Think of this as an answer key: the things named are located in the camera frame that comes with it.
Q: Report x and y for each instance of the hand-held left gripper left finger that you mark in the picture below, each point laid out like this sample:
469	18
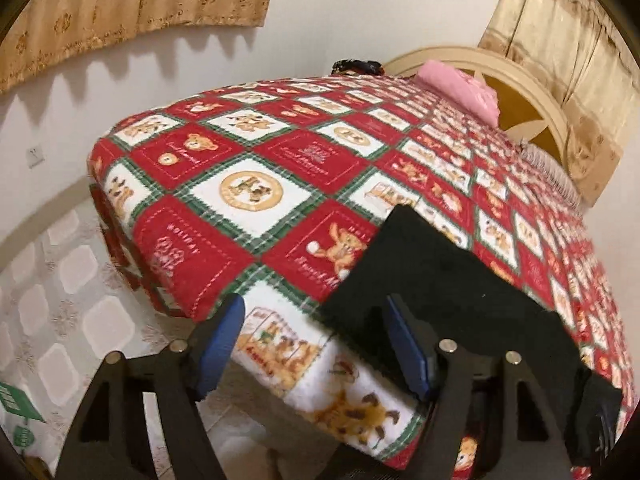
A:
220	345

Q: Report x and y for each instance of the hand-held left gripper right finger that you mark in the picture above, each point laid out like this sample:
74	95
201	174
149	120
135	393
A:
410	352

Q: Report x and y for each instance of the black pants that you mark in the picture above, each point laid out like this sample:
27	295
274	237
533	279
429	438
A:
450	280

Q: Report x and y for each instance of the red checked printed blanket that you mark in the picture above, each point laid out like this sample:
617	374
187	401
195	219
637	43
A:
250	185

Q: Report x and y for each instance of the green and white box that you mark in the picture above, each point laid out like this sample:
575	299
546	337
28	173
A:
20	410

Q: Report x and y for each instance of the pink pillow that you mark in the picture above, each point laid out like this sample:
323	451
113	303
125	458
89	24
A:
460	87

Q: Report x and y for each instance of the cream wooden headboard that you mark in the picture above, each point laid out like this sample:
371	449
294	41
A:
530	97

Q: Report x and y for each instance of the black object beside bed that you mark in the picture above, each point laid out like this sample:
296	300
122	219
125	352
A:
357	66

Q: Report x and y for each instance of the beige floral curtain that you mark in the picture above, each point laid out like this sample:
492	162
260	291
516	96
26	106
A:
565	50
125	5

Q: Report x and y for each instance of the white wall outlet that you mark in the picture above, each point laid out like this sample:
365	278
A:
35	156

